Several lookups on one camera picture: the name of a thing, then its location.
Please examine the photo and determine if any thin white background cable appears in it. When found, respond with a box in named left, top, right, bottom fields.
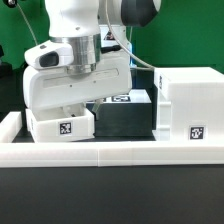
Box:
left=13, top=0, right=39, bottom=48

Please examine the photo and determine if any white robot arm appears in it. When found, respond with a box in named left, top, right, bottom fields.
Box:
left=23, top=0, right=162, bottom=111

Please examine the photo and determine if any black object at left edge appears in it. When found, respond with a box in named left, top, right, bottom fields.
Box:
left=0, top=45, right=13, bottom=78

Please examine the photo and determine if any white border fence frame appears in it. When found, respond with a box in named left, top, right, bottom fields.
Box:
left=0, top=112, right=224, bottom=168

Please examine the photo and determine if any white drawer cabinet housing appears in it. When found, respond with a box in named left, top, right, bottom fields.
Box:
left=153, top=67, right=224, bottom=142

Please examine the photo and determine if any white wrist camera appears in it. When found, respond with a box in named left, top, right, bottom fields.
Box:
left=24, top=41, right=74, bottom=70

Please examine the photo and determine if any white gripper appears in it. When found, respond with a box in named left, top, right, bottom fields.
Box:
left=23, top=54, right=132, bottom=115

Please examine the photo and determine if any grey camera cable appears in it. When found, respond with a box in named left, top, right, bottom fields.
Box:
left=105, top=0, right=156, bottom=72

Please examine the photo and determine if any white drawer box front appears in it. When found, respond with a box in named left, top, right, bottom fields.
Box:
left=26, top=104, right=95, bottom=143

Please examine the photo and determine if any white marker tag sheet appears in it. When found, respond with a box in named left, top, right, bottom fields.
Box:
left=87, top=88, right=153, bottom=105

